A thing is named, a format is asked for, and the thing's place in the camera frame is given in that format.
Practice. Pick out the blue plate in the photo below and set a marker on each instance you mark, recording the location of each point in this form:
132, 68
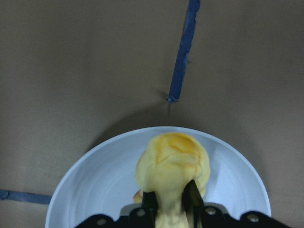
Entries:
103, 180

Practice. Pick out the yellow bread loaf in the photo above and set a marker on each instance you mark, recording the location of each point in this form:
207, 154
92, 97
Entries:
169, 162

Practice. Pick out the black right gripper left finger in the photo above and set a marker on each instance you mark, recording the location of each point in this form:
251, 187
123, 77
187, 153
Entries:
149, 202

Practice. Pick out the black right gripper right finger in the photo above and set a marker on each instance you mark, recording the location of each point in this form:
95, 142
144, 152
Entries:
192, 204

